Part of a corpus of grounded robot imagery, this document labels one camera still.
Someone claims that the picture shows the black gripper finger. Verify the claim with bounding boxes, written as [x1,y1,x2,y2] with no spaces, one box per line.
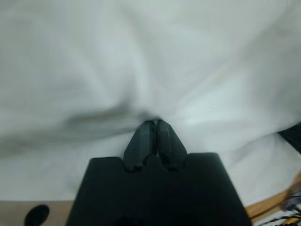
[123,120,158,172]
[156,119,189,170]

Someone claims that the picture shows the white t-shirt with black print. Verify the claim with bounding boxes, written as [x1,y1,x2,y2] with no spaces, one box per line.
[0,0,301,205]

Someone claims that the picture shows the dark camera post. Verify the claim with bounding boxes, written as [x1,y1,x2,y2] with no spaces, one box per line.
[278,122,301,153]

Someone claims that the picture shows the orange and black mount cables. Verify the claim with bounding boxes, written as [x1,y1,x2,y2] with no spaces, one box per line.
[249,194,301,226]

